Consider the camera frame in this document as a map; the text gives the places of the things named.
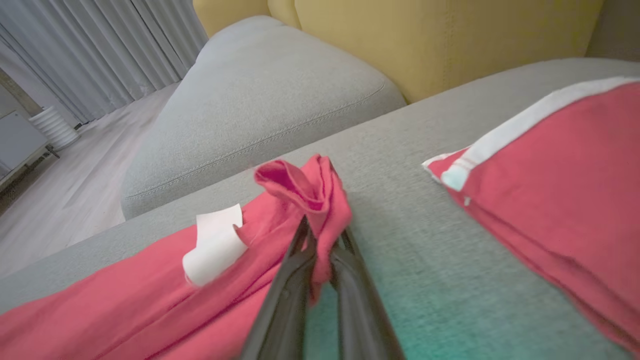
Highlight grey pleated curtains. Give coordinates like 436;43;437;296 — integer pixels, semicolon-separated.
0;0;208;126

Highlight red shorts white trim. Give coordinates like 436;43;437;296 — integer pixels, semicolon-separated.
422;76;640;356

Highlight white ribbed plant pot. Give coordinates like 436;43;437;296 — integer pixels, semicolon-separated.
28;105;81;151

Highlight beige green tv cabinet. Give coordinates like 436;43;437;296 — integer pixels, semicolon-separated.
0;110;60;193

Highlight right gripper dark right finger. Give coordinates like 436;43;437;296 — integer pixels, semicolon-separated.
330;227;406;360

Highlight large grey sofa seat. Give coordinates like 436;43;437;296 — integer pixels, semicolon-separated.
0;57;640;360

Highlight grey sofa back cushion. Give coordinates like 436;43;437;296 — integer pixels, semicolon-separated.
120;15;407;221

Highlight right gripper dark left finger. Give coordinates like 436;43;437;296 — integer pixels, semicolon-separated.
240;215;318;360

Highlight red jersey white sleeves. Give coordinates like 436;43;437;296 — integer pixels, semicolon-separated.
0;154;353;360

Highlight yellow sofa backrest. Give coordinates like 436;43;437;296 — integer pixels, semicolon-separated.
192;0;606;104

